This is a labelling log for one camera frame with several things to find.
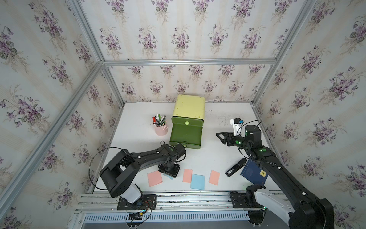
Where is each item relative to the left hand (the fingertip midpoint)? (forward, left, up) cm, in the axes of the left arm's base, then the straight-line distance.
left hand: (172, 177), depth 83 cm
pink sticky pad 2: (+1, -9, +1) cm, 9 cm away
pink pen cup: (+30, +9, +5) cm, 32 cm away
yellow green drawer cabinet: (+35, -10, +22) cm, 42 cm away
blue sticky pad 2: (-3, -15, +2) cm, 15 cm away
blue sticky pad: (-2, +2, +9) cm, 9 cm away
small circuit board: (-18, +18, -1) cm, 26 cm away
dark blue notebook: (+1, -47, +6) cm, 47 cm away
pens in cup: (+35, +10, +10) cm, 37 cm away
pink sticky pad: (-1, +11, +1) cm, 11 cm away
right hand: (+17, -28, +21) cm, 39 cm away
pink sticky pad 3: (0, -25, +1) cm, 25 cm away
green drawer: (+23, -11, +10) cm, 28 cm away
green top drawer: (+26, -9, +21) cm, 35 cm away
